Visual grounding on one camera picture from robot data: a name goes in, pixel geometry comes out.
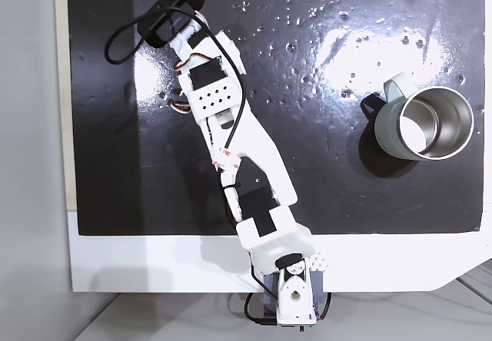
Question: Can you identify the black base power cable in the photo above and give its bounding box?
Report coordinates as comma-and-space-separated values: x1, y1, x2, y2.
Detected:
244, 262, 279, 329

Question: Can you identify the mint green steel cup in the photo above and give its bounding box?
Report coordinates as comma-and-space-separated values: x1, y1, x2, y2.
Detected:
373, 72, 476, 163

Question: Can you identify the black camera cable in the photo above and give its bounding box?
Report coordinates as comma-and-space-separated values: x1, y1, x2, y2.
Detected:
106, 5, 248, 223

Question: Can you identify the black glossy mat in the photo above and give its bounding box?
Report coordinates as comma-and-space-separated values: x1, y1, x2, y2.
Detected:
67, 0, 484, 237

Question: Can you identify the grey table clamp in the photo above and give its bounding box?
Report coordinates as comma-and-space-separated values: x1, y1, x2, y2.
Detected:
262, 270, 328, 313

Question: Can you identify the white tape with red print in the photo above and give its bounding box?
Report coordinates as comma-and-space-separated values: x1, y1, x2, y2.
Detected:
211, 146, 244, 176

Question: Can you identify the black oval camera box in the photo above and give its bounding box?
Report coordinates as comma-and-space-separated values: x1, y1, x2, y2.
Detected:
137, 0, 206, 49

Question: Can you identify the beige backing board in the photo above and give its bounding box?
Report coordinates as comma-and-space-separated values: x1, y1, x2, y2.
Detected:
53, 0, 78, 212

